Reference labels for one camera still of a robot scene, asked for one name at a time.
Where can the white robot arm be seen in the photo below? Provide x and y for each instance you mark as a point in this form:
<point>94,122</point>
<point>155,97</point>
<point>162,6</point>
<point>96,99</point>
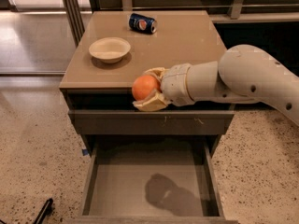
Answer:
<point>243,75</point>

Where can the grey drawer cabinet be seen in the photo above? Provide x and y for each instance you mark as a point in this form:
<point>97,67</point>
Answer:
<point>181,37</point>

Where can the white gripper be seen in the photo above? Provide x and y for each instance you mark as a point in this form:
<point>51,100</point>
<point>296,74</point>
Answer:
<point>176,84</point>

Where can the metal railing frame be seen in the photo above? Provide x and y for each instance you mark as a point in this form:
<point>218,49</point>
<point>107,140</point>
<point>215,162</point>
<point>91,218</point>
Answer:
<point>236,20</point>

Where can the blue pepsi soda can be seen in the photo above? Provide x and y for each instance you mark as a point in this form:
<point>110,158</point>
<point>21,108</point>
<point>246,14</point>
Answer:
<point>142,24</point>

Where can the white paper bowl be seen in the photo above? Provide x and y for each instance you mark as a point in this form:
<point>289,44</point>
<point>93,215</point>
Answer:
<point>109,49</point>

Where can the blue tape piece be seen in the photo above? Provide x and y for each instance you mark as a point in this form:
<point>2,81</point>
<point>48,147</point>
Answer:
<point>85,152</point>

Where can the orange fruit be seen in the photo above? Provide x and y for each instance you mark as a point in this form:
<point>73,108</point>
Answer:
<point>144,85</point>

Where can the black object on floor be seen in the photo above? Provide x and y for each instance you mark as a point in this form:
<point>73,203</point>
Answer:
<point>44,211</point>

